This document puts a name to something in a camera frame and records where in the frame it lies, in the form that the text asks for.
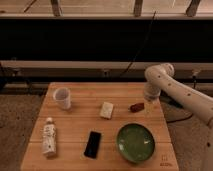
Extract red pepper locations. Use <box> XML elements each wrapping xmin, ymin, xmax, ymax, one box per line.
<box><xmin>129</xmin><ymin>103</ymin><xmax>145</xmax><ymax>113</ymax></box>

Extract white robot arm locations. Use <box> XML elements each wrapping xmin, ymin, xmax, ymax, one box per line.
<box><xmin>144</xmin><ymin>63</ymin><xmax>213</xmax><ymax>171</ymax></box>

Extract white sponge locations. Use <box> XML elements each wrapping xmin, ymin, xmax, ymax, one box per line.
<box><xmin>100</xmin><ymin>102</ymin><xmax>114</xmax><ymax>119</ymax></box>

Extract green bowl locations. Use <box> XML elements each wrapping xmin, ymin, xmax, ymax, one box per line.
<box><xmin>116</xmin><ymin>123</ymin><xmax>155</xmax><ymax>164</ymax></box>

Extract black rectangular phone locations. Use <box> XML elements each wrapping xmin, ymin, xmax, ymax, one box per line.
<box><xmin>84</xmin><ymin>131</ymin><xmax>101</xmax><ymax>159</ymax></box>

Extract translucent plastic cup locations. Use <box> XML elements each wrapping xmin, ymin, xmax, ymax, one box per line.
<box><xmin>53</xmin><ymin>87</ymin><xmax>71</xmax><ymax>110</ymax></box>

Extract white plastic bottle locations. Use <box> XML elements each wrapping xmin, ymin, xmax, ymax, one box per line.
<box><xmin>42</xmin><ymin>117</ymin><xmax>56</xmax><ymax>157</ymax></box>

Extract black floor cable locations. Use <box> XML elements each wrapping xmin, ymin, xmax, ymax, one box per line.
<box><xmin>166</xmin><ymin>113</ymin><xmax>194</xmax><ymax>124</ymax></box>

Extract black hanging cable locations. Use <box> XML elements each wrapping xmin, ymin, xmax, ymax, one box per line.
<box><xmin>118</xmin><ymin>10</ymin><xmax>158</xmax><ymax>78</ymax></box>

